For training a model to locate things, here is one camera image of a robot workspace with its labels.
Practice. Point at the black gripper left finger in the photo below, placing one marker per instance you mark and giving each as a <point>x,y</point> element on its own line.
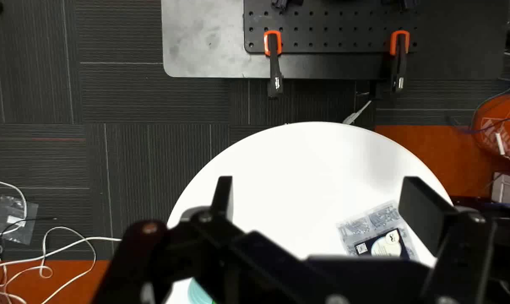
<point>222,197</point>

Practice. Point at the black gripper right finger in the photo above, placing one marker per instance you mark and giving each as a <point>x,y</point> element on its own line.
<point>426,212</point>

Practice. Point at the orange floor mat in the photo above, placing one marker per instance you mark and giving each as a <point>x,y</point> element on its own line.
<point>53,281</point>
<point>435,158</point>

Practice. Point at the black hard drive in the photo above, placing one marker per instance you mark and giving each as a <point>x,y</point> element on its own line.
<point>382,246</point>

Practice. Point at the orange bucket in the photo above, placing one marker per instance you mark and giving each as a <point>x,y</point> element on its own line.
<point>502,127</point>

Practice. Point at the white zip tie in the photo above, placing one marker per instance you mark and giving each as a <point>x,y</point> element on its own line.
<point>357,112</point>

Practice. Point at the orange black clamp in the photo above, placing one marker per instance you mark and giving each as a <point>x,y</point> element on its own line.
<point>274,62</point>
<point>401,60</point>

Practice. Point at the grey metal plate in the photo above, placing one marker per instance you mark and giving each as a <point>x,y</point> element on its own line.
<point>205,40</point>

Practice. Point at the black perforated robot table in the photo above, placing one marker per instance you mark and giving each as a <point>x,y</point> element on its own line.
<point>328,26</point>

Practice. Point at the small clear plastic bag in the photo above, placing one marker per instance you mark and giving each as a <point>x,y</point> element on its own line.
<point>13,217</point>

